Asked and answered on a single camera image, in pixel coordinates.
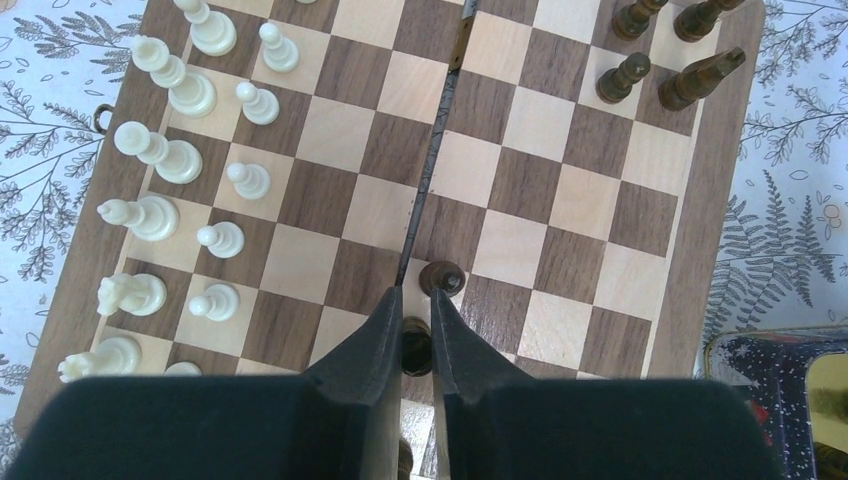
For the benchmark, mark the dark chess piece four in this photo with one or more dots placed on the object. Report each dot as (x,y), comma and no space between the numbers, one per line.
(699,79)

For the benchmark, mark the white bishop far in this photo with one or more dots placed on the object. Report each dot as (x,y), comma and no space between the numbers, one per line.
(211,32)

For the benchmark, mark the dark chess piece two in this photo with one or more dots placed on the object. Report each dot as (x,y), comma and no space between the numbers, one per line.
(698,20)

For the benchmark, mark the white bishop near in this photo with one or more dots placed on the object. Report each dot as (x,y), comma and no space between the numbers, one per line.
(151,218)

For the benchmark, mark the white pawn seven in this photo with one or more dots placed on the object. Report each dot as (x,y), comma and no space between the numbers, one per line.
(219,302)

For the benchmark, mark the white pawn six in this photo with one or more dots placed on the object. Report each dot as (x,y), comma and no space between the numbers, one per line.
(223,240)

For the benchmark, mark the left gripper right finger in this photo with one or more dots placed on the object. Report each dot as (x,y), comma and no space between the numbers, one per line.
(494,421)

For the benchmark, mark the wooden chess board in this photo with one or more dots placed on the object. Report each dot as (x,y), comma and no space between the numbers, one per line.
(586,230)

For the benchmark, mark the floral table cloth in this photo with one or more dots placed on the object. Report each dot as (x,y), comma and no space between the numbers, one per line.
(782,251)

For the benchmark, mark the white pawn four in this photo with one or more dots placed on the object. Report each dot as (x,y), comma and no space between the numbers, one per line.
(259,106)

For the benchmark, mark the white pawn three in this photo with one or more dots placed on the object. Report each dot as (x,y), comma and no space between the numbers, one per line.
(279,52)

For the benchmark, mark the dark chess piece six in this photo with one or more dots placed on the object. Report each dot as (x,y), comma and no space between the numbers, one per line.
(442,275)

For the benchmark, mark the white king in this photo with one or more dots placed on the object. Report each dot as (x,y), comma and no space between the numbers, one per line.
(175,161)

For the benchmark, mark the dark chess piece seven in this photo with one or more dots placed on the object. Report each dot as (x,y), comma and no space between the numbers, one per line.
(416,358)

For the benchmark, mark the yellow tin box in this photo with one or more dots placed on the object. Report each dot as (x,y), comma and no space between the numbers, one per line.
(770,368)

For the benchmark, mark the white bishop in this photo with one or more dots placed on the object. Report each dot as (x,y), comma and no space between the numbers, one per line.
(151,218)
(211,32)

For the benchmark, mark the white pawn eight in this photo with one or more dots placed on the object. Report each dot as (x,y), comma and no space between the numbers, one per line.
(183,368)

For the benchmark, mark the white knight near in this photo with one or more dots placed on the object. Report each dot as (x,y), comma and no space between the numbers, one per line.
(140,294)

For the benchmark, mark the white pawn five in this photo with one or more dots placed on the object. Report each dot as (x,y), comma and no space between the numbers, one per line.
(250,181)

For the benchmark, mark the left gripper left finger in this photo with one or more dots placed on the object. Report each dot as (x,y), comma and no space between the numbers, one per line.
(339,419)

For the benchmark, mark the white rook near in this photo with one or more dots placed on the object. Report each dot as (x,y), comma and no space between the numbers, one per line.
(115,356)

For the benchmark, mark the dark chess piece three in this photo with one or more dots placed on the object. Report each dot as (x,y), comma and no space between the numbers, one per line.
(616,84)

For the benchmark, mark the dark chess piece one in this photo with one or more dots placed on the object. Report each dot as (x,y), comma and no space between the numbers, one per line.
(631,21)

